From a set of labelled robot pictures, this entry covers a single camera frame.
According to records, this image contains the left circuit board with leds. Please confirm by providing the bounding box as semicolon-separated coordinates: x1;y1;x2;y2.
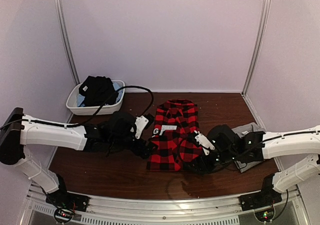
53;208;75;224

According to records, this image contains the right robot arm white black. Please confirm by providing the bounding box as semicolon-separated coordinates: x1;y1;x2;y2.
183;124;320;206

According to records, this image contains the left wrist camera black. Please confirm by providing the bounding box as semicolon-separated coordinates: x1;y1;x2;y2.
107;111;155;140

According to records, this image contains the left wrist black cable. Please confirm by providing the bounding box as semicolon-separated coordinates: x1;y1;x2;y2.
62;85;155;130

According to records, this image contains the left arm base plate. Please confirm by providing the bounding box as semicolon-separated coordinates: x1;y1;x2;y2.
45;190;90;212

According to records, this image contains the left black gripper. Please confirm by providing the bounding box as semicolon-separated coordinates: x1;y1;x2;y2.
109;133;159;160

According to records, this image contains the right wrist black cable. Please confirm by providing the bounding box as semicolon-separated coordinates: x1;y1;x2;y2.
176;134;198;168

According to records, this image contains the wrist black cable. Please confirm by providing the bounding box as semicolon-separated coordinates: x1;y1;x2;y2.
62;85;155;130
176;134;198;168

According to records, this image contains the right circuit board with leds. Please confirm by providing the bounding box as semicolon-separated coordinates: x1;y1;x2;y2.
254;208;275;223

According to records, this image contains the circuit board with leds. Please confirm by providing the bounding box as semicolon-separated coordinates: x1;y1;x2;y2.
53;208;75;224
254;208;275;223

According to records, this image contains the left aluminium frame post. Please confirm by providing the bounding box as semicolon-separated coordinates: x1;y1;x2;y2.
54;0;80;85

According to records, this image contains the light blue shirt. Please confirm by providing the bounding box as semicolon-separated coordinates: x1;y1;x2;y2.
76;81;125;108

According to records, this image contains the front aluminium rail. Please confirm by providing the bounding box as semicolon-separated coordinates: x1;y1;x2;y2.
18;183;311;225

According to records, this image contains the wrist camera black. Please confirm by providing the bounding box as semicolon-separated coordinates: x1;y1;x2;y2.
193;124;242;156
107;111;155;140

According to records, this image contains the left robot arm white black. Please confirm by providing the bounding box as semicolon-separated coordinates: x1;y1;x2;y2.
0;107;157;207

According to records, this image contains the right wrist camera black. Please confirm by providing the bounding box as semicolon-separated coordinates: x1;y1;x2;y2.
193;124;242;156

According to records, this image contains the red black plaid shirt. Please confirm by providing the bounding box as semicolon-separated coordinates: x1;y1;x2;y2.
146;99;203;172

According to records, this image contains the aluminium frame post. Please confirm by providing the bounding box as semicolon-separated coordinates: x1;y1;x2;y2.
54;0;80;85
241;0;272;97

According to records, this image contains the black shirt in basket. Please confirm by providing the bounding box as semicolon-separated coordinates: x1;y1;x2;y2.
78;75;118;106

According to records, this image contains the right aluminium frame post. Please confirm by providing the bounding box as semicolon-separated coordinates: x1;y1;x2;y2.
241;0;272;97

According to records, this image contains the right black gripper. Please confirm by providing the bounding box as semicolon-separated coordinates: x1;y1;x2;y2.
187;149;238;177

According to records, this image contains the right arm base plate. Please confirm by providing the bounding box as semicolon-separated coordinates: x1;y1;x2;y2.
239;190;282;211

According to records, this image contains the white plastic laundry basket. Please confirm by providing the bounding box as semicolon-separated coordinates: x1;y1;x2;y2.
65;83;126;116

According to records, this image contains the folded grey button shirt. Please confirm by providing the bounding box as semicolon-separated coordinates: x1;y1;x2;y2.
232;122;266;173

